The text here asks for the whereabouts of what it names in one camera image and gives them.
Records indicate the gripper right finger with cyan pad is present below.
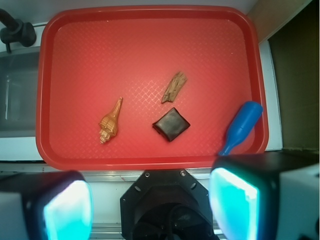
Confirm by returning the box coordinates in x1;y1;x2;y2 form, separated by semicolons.
208;152;320;240

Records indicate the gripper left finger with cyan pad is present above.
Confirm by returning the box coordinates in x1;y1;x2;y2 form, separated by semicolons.
0;171;93;240

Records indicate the blue plastic bottle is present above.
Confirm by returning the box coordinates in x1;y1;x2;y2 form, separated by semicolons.
218;101;263;156

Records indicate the brown spiral seashell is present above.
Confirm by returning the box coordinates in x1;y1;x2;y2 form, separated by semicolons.
98;97;123;144

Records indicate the black square pouch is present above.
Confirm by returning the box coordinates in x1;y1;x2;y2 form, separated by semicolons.
152;107;191;142

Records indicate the metal sink basin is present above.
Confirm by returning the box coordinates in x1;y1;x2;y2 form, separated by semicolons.
0;47;40;138

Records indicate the brown wood bark piece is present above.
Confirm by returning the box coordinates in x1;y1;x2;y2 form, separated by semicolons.
161;71;188;104

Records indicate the red plastic tray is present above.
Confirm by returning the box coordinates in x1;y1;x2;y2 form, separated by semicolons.
35;6;266;171

